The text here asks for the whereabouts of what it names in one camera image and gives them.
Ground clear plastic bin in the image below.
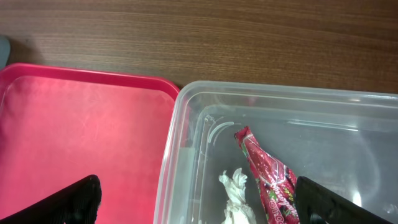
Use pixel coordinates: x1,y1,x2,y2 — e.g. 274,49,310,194
154,81,397,223

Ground red candy wrapper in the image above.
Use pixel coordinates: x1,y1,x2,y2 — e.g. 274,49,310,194
234,126,300,224

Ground red plastic tray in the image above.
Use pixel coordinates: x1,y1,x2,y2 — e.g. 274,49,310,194
1,63,179,223

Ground grey dishwasher rack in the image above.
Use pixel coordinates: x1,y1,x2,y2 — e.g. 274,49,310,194
0,35,11,70

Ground white napkin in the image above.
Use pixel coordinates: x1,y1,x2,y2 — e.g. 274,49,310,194
218,168,257,224

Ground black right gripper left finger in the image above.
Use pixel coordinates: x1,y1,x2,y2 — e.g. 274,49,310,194
1,175,102,224

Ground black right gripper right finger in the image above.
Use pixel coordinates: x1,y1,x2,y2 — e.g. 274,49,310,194
294,176,391,224

